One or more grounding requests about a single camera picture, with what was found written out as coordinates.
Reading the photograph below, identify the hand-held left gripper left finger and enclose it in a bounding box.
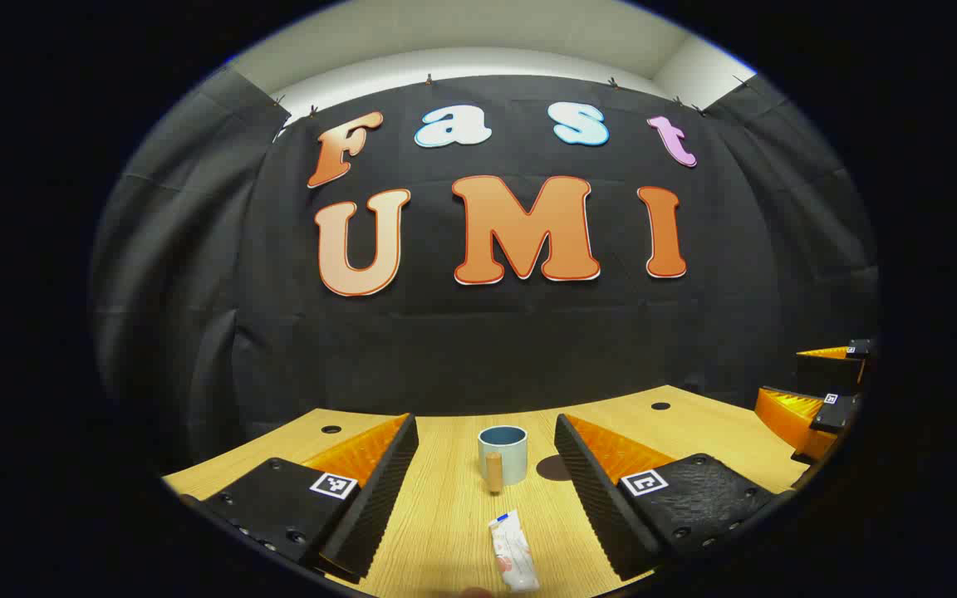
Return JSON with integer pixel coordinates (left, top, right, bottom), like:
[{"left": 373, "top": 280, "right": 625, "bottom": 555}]
[{"left": 182, "top": 413, "right": 420, "bottom": 581}]

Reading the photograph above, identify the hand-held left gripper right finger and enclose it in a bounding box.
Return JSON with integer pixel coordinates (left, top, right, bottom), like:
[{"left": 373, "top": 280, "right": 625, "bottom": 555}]
[{"left": 554, "top": 413, "right": 778, "bottom": 581}]

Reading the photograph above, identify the light blue cup wooden handle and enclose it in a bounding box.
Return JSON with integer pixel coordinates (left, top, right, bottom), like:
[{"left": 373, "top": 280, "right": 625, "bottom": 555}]
[{"left": 478, "top": 425, "right": 528, "bottom": 495}]

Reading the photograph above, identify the white toothpaste tube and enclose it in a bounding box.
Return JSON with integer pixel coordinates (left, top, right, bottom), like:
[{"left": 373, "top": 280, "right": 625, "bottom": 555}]
[{"left": 488, "top": 510, "right": 541, "bottom": 592}]

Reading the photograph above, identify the wooden desktop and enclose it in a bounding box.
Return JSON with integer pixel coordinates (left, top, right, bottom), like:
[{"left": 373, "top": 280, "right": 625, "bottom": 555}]
[{"left": 161, "top": 385, "right": 812, "bottom": 598}]

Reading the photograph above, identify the black backdrop cloth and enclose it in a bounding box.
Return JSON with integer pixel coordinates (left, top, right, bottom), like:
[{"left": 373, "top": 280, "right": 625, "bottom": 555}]
[{"left": 90, "top": 66, "right": 882, "bottom": 474}]

